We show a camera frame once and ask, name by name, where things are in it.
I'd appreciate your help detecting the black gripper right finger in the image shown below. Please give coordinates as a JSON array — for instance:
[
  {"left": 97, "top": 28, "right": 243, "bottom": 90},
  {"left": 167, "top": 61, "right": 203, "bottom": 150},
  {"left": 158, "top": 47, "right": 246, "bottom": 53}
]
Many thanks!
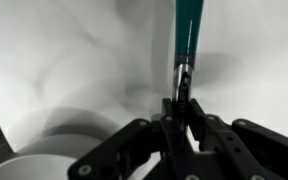
[{"left": 187, "top": 98, "right": 288, "bottom": 180}]

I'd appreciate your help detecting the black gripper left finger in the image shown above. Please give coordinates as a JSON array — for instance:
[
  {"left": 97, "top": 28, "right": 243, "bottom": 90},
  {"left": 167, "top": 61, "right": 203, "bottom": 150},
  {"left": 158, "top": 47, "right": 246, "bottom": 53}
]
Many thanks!
[{"left": 67, "top": 98, "right": 198, "bottom": 180}]

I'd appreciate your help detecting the teal marker pen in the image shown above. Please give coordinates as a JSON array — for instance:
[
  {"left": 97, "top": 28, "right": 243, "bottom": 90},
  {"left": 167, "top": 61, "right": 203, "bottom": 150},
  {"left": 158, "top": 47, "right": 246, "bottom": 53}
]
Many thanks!
[{"left": 171, "top": 0, "right": 205, "bottom": 132}]

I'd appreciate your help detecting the silver metal bowl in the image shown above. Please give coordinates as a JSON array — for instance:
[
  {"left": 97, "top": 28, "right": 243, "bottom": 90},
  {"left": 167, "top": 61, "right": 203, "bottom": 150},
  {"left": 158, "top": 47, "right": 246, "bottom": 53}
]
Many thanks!
[{"left": 0, "top": 133, "right": 118, "bottom": 180}]

